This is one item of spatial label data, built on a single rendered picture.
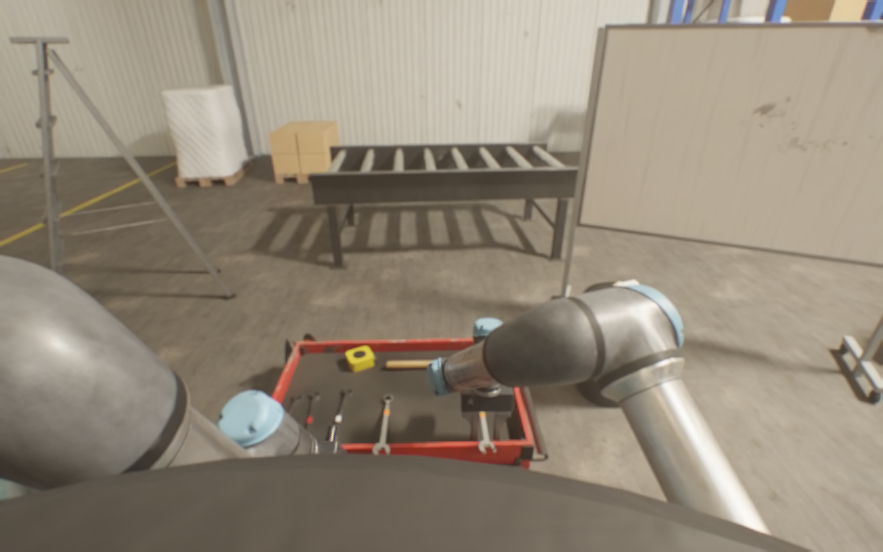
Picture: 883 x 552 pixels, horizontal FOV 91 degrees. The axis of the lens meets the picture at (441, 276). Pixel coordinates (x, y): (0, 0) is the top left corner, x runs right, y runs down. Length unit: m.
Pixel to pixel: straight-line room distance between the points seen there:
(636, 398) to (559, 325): 0.13
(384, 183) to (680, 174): 2.29
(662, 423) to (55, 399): 0.57
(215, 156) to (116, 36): 3.51
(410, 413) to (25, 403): 1.10
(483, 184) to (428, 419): 2.95
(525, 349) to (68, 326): 0.46
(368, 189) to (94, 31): 7.37
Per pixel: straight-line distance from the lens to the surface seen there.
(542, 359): 0.58
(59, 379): 0.32
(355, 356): 1.49
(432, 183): 3.95
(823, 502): 2.84
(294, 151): 7.11
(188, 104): 7.45
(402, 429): 1.29
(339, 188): 4.00
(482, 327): 1.05
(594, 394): 2.75
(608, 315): 0.61
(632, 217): 3.16
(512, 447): 1.22
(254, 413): 0.66
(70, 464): 0.34
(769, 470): 2.84
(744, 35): 3.03
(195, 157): 7.57
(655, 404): 0.62
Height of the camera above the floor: 1.84
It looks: 28 degrees down
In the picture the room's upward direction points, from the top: straight up
